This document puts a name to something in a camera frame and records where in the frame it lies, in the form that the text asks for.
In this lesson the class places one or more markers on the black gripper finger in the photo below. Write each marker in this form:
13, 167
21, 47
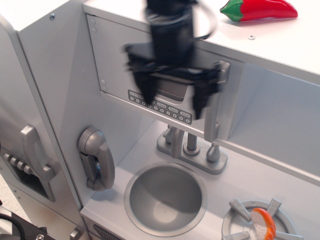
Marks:
202, 92
147, 85

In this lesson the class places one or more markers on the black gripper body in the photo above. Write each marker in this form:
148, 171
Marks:
169, 55

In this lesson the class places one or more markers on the grey toy microwave door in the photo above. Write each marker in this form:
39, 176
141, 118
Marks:
173, 101

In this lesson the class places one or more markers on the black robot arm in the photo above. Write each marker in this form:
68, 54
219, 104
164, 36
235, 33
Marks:
175, 11

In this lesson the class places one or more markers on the grey toy faucet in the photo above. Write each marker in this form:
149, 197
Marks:
186, 147

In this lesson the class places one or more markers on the red toy chili pepper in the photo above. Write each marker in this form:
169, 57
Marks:
250, 10

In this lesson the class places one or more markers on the grey toy telephone handset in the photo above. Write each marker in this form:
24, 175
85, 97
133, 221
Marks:
97, 160

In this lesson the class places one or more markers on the white toy kitchen cabinet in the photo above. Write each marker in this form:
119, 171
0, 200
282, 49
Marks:
49, 79

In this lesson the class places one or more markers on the grey round sink bowl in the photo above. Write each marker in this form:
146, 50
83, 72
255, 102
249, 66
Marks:
165, 199

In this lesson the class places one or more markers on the grey toy stove burner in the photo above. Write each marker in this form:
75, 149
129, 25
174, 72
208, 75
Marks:
237, 224

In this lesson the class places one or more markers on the orange salmon sushi toy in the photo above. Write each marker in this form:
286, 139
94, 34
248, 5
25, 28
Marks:
263, 223

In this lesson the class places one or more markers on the grey ice dispenser panel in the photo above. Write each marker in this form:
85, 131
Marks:
24, 175

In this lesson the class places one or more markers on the grey fridge door handle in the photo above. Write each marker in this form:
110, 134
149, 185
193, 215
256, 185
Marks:
29, 140

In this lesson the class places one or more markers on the grey oven handle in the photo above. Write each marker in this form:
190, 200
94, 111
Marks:
75, 234

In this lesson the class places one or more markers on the black bracket with cable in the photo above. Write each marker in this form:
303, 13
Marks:
13, 227

